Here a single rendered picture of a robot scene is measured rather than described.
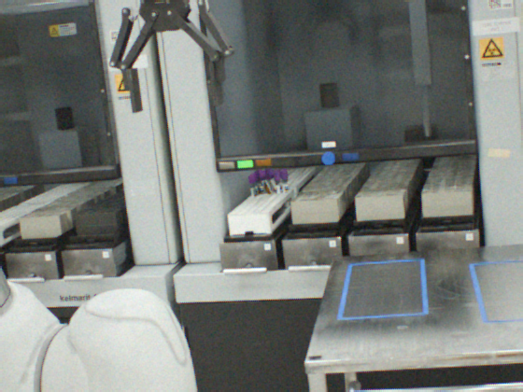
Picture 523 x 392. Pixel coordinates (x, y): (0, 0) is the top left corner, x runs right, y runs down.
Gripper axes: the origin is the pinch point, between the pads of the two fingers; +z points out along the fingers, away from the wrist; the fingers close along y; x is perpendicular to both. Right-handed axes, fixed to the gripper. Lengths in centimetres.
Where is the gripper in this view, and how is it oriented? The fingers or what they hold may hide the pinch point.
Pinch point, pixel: (176, 101)
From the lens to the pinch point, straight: 158.9
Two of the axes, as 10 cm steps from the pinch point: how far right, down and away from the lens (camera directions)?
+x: 2.4, -2.1, 9.5
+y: 9.7, -0.6, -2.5
